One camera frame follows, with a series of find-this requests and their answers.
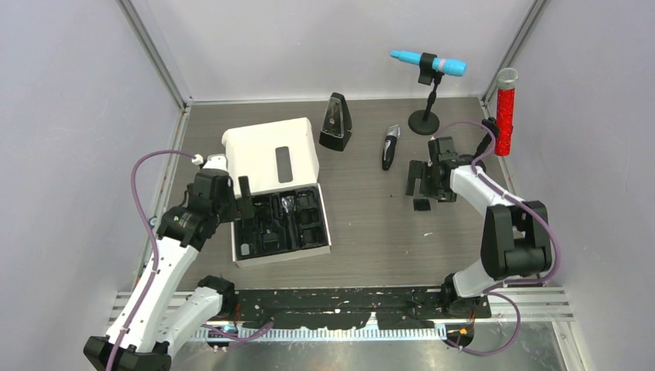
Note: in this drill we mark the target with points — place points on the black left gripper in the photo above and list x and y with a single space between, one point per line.
242 205

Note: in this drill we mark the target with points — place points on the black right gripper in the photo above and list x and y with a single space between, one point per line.
419 171

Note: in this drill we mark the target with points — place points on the white box with black tray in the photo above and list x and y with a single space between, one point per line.
290 221

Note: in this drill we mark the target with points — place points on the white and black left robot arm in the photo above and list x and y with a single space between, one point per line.
145 336

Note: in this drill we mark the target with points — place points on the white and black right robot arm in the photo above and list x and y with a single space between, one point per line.
515 244

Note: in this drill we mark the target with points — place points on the black and silver hair clipper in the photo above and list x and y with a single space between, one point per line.
390 142

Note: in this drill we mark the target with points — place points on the black metronome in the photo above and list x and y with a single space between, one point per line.
337 126

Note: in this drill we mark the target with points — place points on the black stand of red microphone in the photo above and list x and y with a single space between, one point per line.
492 131

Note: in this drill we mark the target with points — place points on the blue microphone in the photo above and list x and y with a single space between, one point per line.
452 67

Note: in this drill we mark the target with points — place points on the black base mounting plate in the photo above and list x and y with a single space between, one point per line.
348 308

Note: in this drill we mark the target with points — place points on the red glitter microphone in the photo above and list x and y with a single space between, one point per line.
506 80

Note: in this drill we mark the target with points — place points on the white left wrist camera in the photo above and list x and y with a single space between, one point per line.
211 163

